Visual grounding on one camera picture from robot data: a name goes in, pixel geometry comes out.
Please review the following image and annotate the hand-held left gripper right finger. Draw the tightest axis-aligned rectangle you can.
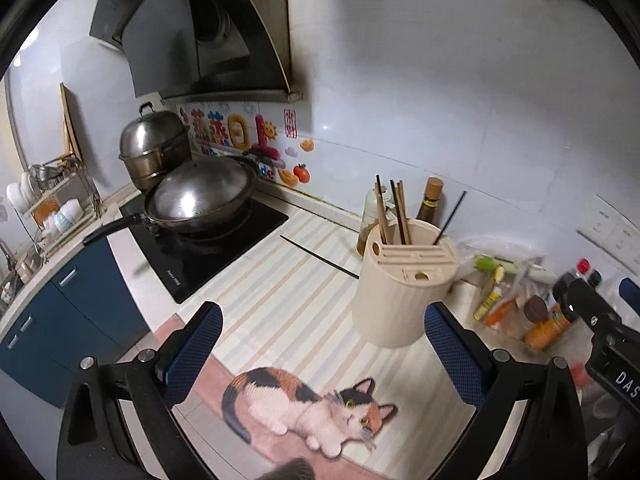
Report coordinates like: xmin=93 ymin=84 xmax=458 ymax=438
xmin=424 ymin=301 xmax=591 ymax=480

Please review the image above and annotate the stack of white bowls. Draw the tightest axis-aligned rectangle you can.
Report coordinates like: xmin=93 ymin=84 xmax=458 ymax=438
xmin=42 ymin=199 xmax=83 ymax=241

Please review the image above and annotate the wire dish rack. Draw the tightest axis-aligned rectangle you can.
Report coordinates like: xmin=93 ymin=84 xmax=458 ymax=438
xmin=7 ymin=157 xmax=103 ymax=266

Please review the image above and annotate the steel wok lid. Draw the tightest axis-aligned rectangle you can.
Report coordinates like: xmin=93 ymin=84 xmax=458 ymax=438
xmin=150 ymin=160 xmax=253 ymax=222

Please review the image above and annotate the striped cat print mat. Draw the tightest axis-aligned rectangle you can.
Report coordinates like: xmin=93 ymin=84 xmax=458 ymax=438
xmin=150 ymin=207 xmax=481 ymax=480

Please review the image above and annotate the wooden cutting board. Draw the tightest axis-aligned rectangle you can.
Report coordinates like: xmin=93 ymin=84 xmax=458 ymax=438
xmin=60 ymin=82 xmax=83 ymax=161

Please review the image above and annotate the brown capped jar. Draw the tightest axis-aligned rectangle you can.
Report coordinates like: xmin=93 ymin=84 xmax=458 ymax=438
xmin=524 ymin=295 xmax=551 ymax=323

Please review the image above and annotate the steel steamer pot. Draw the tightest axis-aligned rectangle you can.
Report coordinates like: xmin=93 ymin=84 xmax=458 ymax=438
xmin=118 ymin=101 xmax=192 ymax=193

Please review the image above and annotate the black induction cooktop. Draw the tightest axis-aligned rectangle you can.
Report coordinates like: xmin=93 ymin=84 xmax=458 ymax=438
xmin=119 ymin=192 xmax=290 ymax=304

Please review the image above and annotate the green packet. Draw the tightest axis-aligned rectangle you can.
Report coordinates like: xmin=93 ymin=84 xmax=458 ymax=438
xmin=474 ymin=255 xmax=516 ymax=273

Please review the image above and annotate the black wok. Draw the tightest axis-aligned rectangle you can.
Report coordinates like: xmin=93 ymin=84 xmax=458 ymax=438
xmin=82 ymin=156 xmax=258 ymax=247

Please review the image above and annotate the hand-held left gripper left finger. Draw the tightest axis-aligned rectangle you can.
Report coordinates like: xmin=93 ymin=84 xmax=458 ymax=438
xmin=56 ymin=301 xmax=224 ymax=480

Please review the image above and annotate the yellow tube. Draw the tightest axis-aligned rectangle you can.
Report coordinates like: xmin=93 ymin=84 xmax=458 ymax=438
xmin=474 ymin=266 xmax=505 ymax=322

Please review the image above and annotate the black range hood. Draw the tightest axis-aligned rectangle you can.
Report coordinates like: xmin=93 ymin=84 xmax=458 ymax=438
xmin=89 ymin=0 xmax=305 ymax=103

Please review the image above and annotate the cream ribbed utensil holder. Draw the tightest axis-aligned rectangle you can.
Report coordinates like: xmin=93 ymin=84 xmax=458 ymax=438
xmin=351 ymin=217 xmax=458 ymax=348

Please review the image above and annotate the clear oil bottle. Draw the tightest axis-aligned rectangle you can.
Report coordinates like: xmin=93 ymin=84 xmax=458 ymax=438
xmin=356 ymin=186 xmax=396 ymax=258

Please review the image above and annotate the blue cabinet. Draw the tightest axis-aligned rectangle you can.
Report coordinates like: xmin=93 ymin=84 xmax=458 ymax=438
xmin=0 ymin=236 xmax=151 ymax=408

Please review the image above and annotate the colourful wall sticker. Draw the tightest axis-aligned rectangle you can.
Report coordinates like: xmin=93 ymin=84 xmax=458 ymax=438
xmin=175 ymin=102 xmax=313 ymax=188

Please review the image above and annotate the dark sauce bottle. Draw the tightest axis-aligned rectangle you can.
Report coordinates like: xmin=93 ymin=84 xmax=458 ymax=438
xmin=415 ymin=176 xmax=445 ymax=223

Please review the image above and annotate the orange bottle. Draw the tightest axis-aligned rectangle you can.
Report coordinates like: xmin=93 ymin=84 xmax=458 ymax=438
xmin=525 ymin=310 xmax=571 ymax=352

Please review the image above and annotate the white wall outlet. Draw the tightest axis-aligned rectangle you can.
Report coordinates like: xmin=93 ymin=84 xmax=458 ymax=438
xmin=577 ymin=194 xmax=640 ymax=271

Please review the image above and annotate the clear plastic bag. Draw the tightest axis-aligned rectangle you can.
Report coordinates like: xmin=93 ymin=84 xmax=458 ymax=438
xmin=457 ymin=240 xmax=566 ymax=311

